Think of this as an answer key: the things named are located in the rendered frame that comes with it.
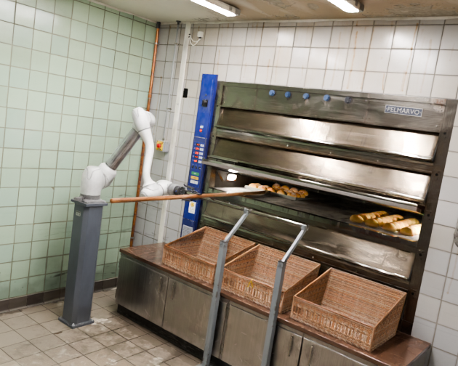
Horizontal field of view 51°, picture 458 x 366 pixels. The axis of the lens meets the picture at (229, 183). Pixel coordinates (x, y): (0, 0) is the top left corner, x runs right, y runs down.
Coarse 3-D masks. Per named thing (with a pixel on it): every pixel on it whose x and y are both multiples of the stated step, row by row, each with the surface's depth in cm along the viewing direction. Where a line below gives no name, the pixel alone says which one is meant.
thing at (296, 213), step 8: (216, 192) 411; (240, 200) 395; (248, 200) 390; (256, 200) 385; (272, 208) 375; (280, 208) 371; (288, 208) 366; (304, 216) 357; (312, 216) 353; (320, 216) 351; (328, 224) 345; (336, 224) 341; (344, 224) 338; (352, 224) 338; (360, 232) 330; (368, 232) 327; (376, 232) 323; (384, 232) 325; (392, 240) 316; (400, 240) 313; (408, 240) 310
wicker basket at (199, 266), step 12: (204, 228) 413; (180, 240) 393; (192, 240) 404; (204, 240) 411; (216, 240) 404; (240, 240) 390; (168, 252) 378; (180, 252) 369; (192, 252) 407; (204, 252) 408; (216, 252) 400; (228, 252) 394; (240, 252) 368; (168, 264) 377; (180, 264) 369; (192, 264) 361; (204, 264) 353; (216, 264) 348; (192, 276) 361; (204, 276) 353
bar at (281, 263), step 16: (240, 208) 348; (240, 224) 340; (304, 224) 316; (224, 240) 332; (224, 256) 331; (288, 256) 304; (272, 304) 304; (272, 320) 304; (208, 336) 338; (272, 336) 306; (208, 352) 338
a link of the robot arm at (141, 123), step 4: (136, 108) 365; (140, 108) 366; (132, 112) 365; (136, 112) 364; (140, 112) 364; (144, 112) 366; (132, 116) 365; (136, 116) 363; (140, 116) 363; (144, 116) 364; (148, 116) 371; (136, 120) 363; (140, 120) 363; (144, 120) 364; (148, 120) 369; (136, 124) 364; (140, 124) 363; (144, 124) 363; (148, 124) 366; (136, 128) 366; (140, 128) 364; (144, 128) 364
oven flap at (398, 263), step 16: (208, 208) 416; (224, 208) 407; (256, 224) 384; (272, 224) 376; (288, 224) 368; (288, 240) 361; (304, 240) 356; (320, 240) 349; (336, 240) 343; (352, 240) 336; (368, 240) 330; (336, 256) 337; (352, 256) 332; (368, 256) 326; (384, 256) 321; (400, 256) 315; (384, 272) 315; (400, 272) 312
